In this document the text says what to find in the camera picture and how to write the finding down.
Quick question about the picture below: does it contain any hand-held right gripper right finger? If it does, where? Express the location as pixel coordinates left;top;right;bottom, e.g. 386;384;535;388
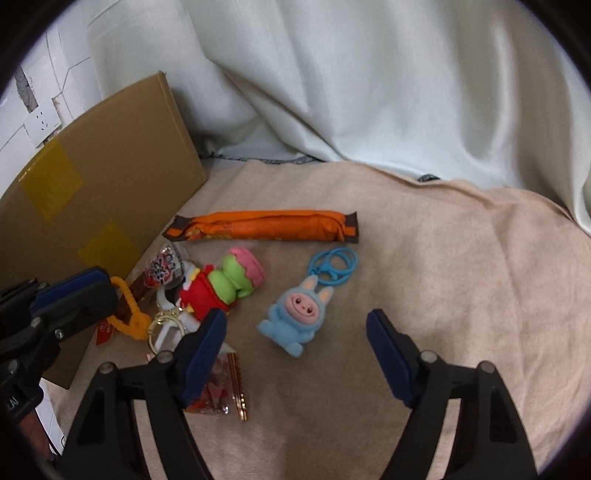
366;309;539;480

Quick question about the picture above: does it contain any clear sausage packet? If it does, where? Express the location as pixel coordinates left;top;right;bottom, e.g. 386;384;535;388
113;244;185;326

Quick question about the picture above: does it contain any clear red candy packet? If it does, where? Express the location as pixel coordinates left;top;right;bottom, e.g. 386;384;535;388
182;348;252;421

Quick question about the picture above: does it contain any yellow rope keychain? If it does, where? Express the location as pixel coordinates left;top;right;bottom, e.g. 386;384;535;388
108;275;151;341

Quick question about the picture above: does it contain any white wall socket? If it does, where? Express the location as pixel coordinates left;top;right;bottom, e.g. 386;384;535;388
23;98;63;148

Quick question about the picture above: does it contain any white curtain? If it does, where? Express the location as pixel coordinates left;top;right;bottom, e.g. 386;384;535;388
90;0;591;236

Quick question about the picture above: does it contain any brown cardboard box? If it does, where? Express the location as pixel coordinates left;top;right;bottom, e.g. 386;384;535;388
0;70;208;391

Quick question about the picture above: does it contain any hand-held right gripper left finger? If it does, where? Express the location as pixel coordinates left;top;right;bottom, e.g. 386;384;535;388
60;308;228;480

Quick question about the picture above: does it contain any green frog plush toy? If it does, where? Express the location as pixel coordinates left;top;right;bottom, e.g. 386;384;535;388
178;247;265;324

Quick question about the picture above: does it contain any blue bunny plush keychain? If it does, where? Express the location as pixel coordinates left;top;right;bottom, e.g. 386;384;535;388
257;247;358;358

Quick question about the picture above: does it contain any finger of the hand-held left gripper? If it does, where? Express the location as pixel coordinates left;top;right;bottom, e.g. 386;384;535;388
0;277;47;315
30;267;119;342

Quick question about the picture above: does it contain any beige blanket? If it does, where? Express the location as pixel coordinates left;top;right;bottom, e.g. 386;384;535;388
41;159;591;480

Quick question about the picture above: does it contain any orange snack packet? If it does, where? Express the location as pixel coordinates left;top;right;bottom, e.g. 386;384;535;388
163;210;358;244

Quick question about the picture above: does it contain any person's left hand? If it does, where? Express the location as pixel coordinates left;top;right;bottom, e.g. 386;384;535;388
14;406;52;462

